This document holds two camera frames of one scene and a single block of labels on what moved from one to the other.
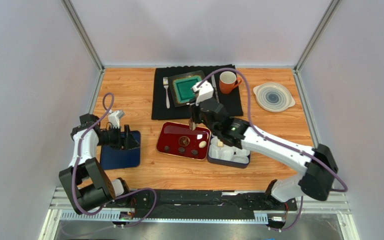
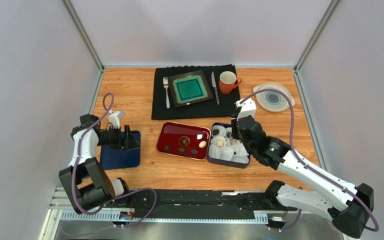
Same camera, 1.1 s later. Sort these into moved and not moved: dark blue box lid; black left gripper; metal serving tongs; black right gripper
Moved: black right gripper; metal serving tongs
Not moved: black left gripper; dark blue box lid
